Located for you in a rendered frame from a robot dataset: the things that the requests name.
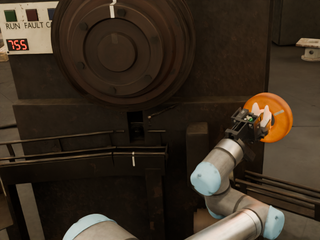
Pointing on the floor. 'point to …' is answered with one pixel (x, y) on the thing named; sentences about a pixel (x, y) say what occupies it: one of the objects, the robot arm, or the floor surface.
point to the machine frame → (243, 29)
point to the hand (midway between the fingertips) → (266, 112)
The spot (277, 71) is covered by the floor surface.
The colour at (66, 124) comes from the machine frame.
